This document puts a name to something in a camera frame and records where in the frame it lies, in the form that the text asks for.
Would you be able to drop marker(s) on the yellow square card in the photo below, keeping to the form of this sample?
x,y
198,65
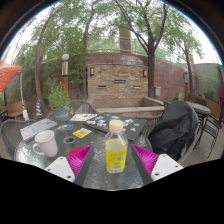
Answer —
x,y
82,133

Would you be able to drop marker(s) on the globe-topped lamp post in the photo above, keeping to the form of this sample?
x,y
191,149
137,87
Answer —
x,y
65,71

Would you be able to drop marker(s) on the yellow-labelled clear drink bottle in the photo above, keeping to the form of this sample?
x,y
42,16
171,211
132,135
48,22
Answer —
x,y
116,153

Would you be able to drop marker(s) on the black wall lantern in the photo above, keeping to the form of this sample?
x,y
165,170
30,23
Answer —
x,y
92,71
145,73

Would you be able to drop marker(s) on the grey wicker chair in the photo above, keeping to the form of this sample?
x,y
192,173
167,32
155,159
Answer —
x,y
10,133
188,151
83,106

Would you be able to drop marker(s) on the wooden bench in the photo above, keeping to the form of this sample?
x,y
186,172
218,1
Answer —
x,y
15,110

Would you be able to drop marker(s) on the dark round patio table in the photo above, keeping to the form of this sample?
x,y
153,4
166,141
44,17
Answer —
x,y
203,110

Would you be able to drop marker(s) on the orange patio umbrella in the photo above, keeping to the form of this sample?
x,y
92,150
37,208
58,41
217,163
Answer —
x,y
6,73

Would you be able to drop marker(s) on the silver laptop with stickers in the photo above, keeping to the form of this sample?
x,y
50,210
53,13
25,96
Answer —
x,y
38,128

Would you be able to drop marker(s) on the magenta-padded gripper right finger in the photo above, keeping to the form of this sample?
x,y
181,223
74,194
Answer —
x,y
166,166

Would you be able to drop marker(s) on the white sticker sheet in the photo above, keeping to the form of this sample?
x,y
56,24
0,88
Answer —
x,y
82,117

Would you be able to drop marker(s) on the grey wall box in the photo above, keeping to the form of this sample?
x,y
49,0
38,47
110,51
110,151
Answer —
x,y
157,91

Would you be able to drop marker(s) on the blue yellow striped cone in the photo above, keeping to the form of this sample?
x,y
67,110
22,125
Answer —
x,y
39,108

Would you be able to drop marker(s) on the green plant in blue pot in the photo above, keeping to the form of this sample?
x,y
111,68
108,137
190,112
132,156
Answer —
x,y
58,98

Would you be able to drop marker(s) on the white ceramic mug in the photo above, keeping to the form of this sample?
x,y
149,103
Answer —
x,y
46,143

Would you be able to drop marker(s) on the small colourful sticker card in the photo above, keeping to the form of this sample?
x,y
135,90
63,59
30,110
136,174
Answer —
x,y
65,127

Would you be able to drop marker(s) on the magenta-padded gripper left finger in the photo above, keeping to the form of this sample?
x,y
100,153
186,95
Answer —
x,y
58,168

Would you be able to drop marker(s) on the black jacket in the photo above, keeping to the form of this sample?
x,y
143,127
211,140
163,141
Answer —
x,y
175,128

